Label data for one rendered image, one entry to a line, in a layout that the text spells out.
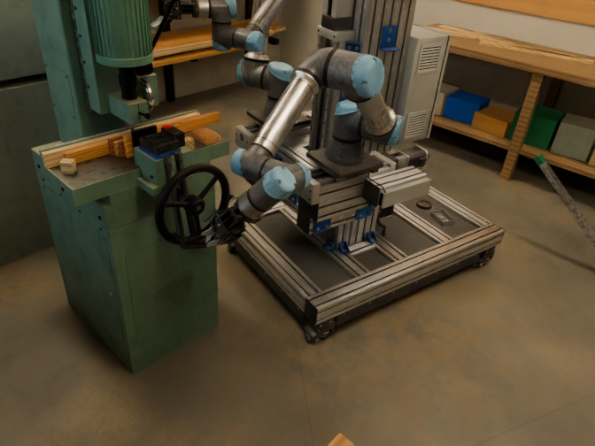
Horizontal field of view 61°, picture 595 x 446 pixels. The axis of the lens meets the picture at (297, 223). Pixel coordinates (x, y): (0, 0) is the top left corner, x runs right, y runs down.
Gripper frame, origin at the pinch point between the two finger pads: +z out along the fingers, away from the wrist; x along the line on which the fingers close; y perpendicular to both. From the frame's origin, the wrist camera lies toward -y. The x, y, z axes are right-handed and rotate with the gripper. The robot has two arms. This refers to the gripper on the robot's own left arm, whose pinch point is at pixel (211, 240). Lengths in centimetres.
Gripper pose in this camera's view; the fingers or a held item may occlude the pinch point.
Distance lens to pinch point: 147.1
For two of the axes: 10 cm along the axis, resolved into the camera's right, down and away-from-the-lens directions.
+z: -6.6, 4.7, 5.8
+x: 5.0, 8.6, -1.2
